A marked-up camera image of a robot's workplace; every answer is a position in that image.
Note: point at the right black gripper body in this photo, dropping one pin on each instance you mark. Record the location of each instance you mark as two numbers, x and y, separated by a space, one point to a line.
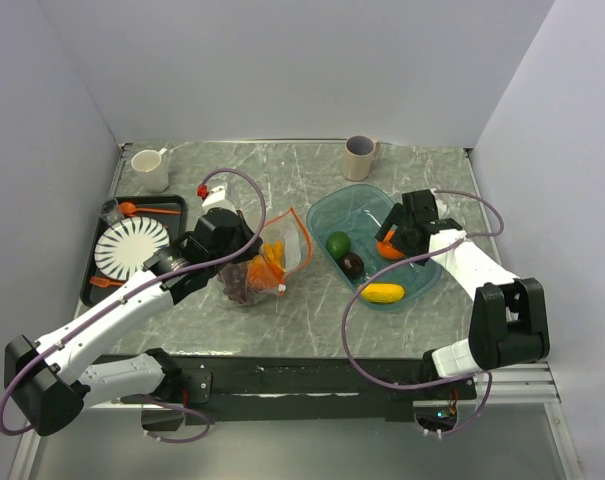
401 238

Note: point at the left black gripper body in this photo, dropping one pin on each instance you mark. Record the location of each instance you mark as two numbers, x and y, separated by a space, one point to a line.
241 242

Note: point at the orange tangerine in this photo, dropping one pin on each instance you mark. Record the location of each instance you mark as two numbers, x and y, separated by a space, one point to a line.
386 250

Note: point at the purple grape bunch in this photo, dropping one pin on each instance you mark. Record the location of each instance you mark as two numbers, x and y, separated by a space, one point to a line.
235 284

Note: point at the small orange pumpkin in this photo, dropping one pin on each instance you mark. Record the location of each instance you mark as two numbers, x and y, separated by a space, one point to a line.
260 276

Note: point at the clear zip top bag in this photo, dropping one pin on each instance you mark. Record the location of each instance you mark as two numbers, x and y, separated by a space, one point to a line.
286 249

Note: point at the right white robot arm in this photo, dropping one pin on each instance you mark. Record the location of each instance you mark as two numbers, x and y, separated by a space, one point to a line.
509 317

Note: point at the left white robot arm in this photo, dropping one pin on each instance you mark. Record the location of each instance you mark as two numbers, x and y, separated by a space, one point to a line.
53 379

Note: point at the black tray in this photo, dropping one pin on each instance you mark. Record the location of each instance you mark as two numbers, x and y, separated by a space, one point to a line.
175 224

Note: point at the dark avocado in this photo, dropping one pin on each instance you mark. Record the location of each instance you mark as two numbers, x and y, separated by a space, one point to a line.
351 265

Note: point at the green lime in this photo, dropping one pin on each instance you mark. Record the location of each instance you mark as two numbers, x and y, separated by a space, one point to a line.
338 244

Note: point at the beige mug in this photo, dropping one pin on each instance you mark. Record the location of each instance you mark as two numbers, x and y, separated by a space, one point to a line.
359 154

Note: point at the orange plastic spoon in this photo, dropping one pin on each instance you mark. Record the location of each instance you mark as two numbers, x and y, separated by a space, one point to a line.
129 208

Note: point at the white cup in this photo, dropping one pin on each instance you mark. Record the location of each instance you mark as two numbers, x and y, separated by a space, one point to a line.
152 169

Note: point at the white striped plate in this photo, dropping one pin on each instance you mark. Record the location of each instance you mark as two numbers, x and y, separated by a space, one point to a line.
124 247

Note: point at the clear small glass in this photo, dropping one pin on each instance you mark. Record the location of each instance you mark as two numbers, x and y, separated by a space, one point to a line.
110 212

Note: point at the orange plastic fork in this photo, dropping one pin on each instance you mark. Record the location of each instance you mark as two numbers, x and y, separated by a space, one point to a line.
104 282

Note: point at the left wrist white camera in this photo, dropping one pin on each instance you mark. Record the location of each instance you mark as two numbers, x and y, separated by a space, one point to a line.
218 196

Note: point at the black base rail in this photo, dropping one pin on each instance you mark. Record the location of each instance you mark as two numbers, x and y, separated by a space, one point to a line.
233 389

